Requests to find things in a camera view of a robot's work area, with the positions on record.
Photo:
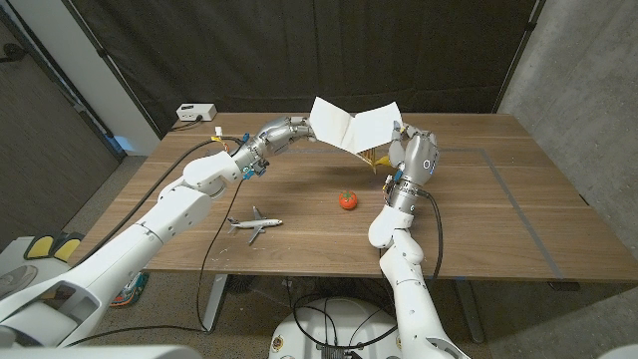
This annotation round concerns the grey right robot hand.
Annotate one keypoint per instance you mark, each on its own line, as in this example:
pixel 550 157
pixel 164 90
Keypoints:
pixel 418 159

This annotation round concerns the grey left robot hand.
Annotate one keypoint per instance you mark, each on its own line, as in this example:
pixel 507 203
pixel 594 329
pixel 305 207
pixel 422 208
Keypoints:
pixel 274 139

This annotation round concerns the white release liner sheet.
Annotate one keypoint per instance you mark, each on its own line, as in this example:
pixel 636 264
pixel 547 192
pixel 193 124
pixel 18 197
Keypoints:
pixel 376 129

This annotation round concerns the yellow new driver bumper sticker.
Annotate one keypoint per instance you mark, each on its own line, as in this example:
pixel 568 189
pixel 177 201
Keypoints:
pixel 331 122

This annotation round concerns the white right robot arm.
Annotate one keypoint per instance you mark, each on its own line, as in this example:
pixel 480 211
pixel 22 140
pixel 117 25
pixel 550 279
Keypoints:
pixel 409 279

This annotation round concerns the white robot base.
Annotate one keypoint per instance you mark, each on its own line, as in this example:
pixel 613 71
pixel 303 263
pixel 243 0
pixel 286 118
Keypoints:
pixel 339 319

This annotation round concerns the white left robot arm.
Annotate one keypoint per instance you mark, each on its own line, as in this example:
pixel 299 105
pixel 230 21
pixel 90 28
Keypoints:
pixel 124 249

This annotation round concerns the yellow banana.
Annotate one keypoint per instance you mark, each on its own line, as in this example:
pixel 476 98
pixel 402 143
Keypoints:
pixel 384 161

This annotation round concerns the red toy tomato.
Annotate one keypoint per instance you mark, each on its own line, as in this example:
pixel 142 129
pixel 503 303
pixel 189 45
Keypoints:
pixel 348 200

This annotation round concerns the white toy airplane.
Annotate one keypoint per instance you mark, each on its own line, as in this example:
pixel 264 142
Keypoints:
pixel 259 224

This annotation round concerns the teal orange plastic toy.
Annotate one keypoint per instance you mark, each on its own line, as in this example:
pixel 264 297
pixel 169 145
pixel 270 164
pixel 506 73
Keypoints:
pixel 132 291

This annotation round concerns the white power outlet box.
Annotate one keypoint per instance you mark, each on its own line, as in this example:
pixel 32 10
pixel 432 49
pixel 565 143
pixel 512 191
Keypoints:
pixel 195 111

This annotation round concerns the black backdrop curtain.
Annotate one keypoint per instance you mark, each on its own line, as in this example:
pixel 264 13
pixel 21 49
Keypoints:
pixel 324 50

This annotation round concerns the grey table leg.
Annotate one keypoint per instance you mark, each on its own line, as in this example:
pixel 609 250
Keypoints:
pixel 214 304
pixel 471 314

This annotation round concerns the black backdrop stand pole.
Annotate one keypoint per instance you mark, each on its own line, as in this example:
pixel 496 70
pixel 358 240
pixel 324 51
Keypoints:
pixel 531 23
pixel 102 52

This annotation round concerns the yellow black shoe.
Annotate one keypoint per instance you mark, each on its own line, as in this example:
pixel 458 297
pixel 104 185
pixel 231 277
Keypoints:
pixel 40 247
pixel 69 248

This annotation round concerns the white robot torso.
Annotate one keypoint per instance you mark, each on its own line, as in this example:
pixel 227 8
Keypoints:
pixel 99 353

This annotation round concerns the grey sneaker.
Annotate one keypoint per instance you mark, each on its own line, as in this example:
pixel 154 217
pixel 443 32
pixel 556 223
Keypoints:
pixel 17 280

